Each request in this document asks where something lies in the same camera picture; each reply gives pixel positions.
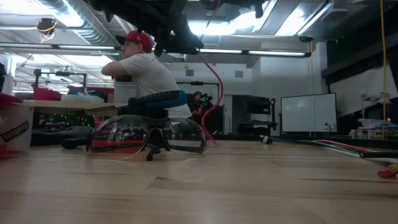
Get clear safety glasses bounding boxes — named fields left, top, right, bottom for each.
left=86, top=114, right=208, bottom=162

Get bundle of coloured cables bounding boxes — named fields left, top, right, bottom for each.
left=271, top=137, right=398, bottom=159

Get grey black work glove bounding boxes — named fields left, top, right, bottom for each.
left=30, top=125, right=94, bottom=150

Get long fluorescent light fixture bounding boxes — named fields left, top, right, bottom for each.
left=0, top=42, right=312, bottom=59

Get yellow black cord reel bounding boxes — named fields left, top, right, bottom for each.
left=36, top=17, right=59, bottom=40

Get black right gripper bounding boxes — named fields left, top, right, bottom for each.
left=222, top=0, right=270, bottom=19

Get green wire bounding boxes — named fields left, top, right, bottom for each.
left=279, top=139, right=363, bottom=156

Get multicoloured ribbon cable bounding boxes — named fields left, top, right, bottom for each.
left=323, top=147, right=398, bottom=164

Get black shelf cabinet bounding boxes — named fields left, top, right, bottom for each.
left=231, top=95, right=278, bottom=135

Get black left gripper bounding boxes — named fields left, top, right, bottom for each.
left=88, top=0, right=205, bottom=57

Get black camera gantry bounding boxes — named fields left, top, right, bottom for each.
left=175, top=80, right=221, bottom=108
left=32, top=68, right=89, bottom=90

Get white bucket with label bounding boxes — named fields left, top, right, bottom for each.
left=0, top=92, right=35, bottom=161

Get multicoloured wire bundle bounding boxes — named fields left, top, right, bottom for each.
left=313, top=139, right=398, bottom=180

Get clear plastic storage container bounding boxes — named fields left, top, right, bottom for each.
left=113, top=81, right=138, bottom=104

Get blue black handled screwdriver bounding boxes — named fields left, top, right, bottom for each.
left=127, top=90, right=188, bottom=110

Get yellow extension cord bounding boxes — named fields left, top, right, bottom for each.
left=379, top=0, right=389, bottom=140

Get small red bin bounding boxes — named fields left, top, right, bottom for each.
left=33, top=88, right=64, bottom=101

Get person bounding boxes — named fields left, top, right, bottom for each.
left=101, top=30, right=193, bottom=121
left=189, top=90, right=215, bottom=124

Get white whiteboard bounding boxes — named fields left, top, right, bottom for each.
left=280, top=92, right=338, bottom=134

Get red cord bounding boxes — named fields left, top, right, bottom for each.
left=198, top=0, right=225, bottom=147

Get small red black tool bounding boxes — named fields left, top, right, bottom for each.
left=91, top=139, right=146, bottom=155

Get white flat box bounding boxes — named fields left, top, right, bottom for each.
left=60, top=94, right=105, bottom=103

